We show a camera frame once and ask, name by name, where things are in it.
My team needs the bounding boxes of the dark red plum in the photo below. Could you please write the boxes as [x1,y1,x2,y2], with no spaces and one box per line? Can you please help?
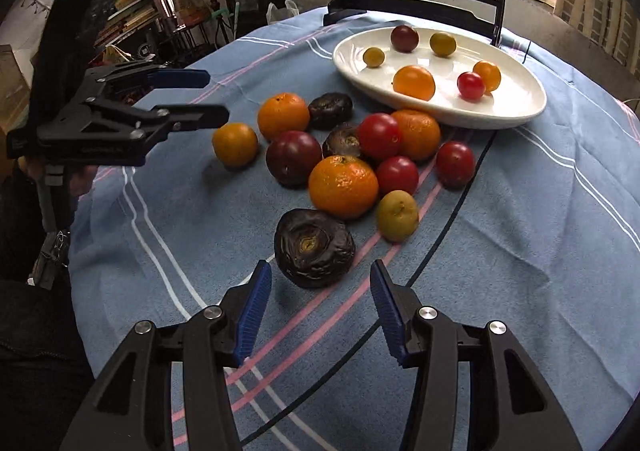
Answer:
[265,130,323,188]
[390,24,420,53]

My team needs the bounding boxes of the white oval plate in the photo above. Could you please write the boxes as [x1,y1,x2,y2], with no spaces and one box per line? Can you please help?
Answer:
[332,26,547,130]

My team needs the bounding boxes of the large dark wrinkled passion fruit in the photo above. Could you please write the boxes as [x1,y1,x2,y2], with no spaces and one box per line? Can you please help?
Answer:
[274,208,356,289]

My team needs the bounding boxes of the cardboard box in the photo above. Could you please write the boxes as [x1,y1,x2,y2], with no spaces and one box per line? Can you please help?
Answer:
[0,44,36,132]

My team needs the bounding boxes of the person's dark trousers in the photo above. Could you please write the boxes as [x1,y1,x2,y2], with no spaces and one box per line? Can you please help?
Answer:
[0,276,96,451]

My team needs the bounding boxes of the white plastic bag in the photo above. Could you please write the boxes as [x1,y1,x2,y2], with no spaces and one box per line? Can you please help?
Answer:
[266,0,301,24]

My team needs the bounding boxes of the small orange tomato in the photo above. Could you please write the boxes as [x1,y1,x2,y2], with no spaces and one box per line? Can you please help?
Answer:
[472,60,502,93]

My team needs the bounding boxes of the bookshelf with books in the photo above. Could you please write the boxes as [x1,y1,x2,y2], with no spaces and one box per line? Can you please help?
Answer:
[92,0,166,49]

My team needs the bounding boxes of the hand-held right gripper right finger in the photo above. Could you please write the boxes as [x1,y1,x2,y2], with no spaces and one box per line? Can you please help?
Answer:
[369,258,583,451]

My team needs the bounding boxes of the mandarin orange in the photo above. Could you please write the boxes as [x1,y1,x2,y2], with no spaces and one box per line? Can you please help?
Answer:
[308,155,380,220]
[391,109,442,162]
[257,92,311,142]

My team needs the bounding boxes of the small red tomato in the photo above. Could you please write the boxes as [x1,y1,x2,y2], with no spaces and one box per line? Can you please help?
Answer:
[457,72,486,100]

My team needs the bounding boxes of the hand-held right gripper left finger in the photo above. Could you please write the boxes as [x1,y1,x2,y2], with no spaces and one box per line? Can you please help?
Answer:
[60,260,273,451]

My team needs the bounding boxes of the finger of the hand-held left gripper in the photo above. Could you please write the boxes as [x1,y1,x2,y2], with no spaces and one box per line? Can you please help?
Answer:
[82,62,211,99]
[55,100,230,152]

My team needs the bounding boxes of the blue striped tablecloth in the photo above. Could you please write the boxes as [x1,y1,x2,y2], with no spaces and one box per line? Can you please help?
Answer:
[67,6,640,451]

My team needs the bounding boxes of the person's left hand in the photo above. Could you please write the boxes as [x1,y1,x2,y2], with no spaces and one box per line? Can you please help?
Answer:
[15,156,99,202]

